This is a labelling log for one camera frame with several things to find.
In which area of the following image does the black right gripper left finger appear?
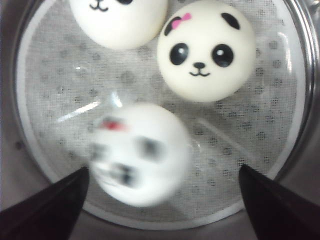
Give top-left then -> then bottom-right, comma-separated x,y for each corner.
0,167 -> 89,240

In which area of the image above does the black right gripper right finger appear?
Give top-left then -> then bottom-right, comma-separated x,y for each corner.
238,164 -> 320,240

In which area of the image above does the panda bun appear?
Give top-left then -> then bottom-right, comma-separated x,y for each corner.
157,0 -> 256,103
89,103 -> 191,207
69,0 -> 169,50

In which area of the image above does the stainless steel steamer pot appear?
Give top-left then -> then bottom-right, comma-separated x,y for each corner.
0,0 -> 320,240

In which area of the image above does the white mesh steamer liner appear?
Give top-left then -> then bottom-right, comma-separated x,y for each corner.
15,0 -> 306,230

